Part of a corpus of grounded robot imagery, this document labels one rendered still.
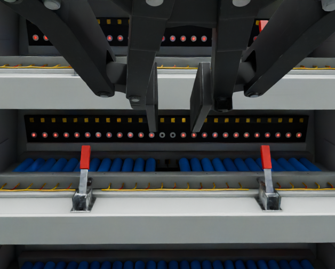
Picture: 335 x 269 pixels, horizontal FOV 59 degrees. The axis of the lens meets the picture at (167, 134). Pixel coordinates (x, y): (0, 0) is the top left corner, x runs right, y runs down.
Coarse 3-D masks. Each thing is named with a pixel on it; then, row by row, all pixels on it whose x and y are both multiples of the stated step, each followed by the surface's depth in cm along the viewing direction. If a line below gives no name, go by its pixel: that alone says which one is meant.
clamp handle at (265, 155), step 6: (264, 150) 44; (264, 156) 44; (264, 162) 44; (270, 162) 44; (264, 168) 43; (270, 168) 43; (264, 174) 43; (270, 174) 43; (270, 180) 43; (270, 186) 43; (270, 192) 42
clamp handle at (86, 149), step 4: (84, 148) 44; (88, 148) 44; (84, 152) 44; (88, 152) 44; (84, 156) 43; (88, 156) 43; (84, 160) 43; (88, 160) 43; (80, 164) 43; (84, 164) 43; (88, 164) 43; (80, 168) 43; (84, 168) 43; (88, 168) 43; (84, 172) 43; (80, 176) 43; (84, 176) 43; (80, 180) 43; (84, 180) 43; (80, 184) 42; (84, 184) 42; (80, 188) 42; (84, 188) 42; (80, 192) 42; (84, 192) 42
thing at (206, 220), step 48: (0, 144) 53; (48, 144) 57; (96, 144) 57; (144, 144) 58; (192, 144) 58; (240, 144) 58; (288, 144) 58; (0, 192) 47; (0, 240) 41; (48, 240) 41; (96, 240) 41; (144, 240) 42; (192, 240) 42; (240, 240) 42; (288, 240) 42
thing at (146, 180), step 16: (0, 176) 47; (16, 176) 47; (32, 176) 47; (48, 176) 47; (64, 176) 47; (96, 176) 47; (112, 176) 47; (128, 176) 47; (144, 176) 47; (160, 176) 47; (176, 176) 47; (192, 176) 47; (208, 176) 47; (224, 176) 47; (240, 176) 47; (256, 176) 47; (272, 176) 47; (288, 176) 47; (304, 176) 48; (320, 176) 48
